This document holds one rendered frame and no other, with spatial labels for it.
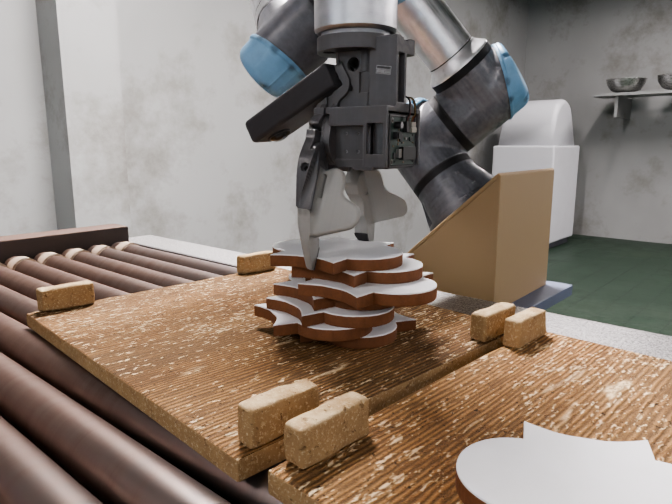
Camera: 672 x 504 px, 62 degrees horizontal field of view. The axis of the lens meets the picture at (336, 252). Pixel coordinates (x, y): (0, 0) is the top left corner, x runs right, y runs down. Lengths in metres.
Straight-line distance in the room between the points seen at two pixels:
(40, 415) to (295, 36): 0.43
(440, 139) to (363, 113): 0.51
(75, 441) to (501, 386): 0.32
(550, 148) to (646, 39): 1.86
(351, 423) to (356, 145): 0.25
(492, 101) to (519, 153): 5.38
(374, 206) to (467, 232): 0.31
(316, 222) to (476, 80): 0.54
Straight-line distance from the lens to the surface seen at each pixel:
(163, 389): 0.46
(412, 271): 0.52
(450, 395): 0.44
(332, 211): 0.49
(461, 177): 0.96
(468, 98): 0.98
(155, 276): 0.92
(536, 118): 6.40
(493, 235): 0.85
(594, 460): 0.36
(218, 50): 3.93
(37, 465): 0.42
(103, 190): 3.19
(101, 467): 0.42
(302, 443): 0.33
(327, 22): 0.52
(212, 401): 0.43
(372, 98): 0.51
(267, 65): 0.64
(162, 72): 3.67
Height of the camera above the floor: 1.12
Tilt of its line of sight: 11 degrees down
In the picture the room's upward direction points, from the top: straight up
